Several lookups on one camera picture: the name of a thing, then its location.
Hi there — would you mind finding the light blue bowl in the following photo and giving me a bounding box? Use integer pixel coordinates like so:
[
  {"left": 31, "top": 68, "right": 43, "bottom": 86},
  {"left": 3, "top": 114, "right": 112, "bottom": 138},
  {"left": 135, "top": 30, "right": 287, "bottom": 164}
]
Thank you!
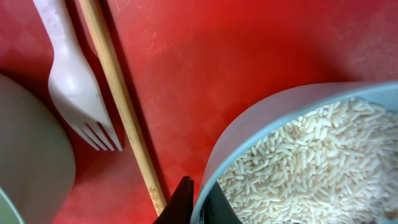
[{"left": 190, "top": 81, "right": 397, "bottom": 223}]

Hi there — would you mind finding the wooden chopstick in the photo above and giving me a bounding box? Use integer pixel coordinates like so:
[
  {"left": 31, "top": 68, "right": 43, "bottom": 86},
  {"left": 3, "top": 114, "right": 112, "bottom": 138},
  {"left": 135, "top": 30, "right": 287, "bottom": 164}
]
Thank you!
[{"left": 78, "top": 0, "right": 167, "bottom": 215}]

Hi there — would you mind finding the white plastic fork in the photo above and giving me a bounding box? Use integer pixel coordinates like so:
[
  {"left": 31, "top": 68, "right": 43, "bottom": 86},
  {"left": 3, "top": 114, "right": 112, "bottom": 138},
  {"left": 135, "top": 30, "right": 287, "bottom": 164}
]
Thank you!
[{"left": 33, "top": 0, "right": 122, "bottom": 151}]

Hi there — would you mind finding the rice food waste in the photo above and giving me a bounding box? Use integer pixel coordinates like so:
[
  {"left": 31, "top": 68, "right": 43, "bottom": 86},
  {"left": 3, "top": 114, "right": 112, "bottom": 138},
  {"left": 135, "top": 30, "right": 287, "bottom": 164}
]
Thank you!
[{"left": 218, "top": 98, "right": 397, "bottom": 223}]

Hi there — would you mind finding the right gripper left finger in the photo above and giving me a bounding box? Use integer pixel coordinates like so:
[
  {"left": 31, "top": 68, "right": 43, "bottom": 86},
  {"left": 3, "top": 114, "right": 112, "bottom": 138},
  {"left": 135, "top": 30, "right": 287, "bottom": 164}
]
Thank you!
[{"left": 154, "top": 176, "right": 194, "bottom": 224}]

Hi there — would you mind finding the green bowl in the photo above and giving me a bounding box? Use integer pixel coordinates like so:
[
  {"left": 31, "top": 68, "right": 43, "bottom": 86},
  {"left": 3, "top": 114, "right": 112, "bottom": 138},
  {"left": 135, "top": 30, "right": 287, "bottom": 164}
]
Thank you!
[{"left": 1, "top": 75, "right": 75, "bottom": 223}]

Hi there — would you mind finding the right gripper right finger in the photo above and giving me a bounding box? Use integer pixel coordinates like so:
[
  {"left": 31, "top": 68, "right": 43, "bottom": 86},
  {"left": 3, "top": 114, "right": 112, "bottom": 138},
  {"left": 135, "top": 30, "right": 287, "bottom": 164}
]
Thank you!
[{"left": 200, "top": 182, "right": 242, "bottom": 224}]

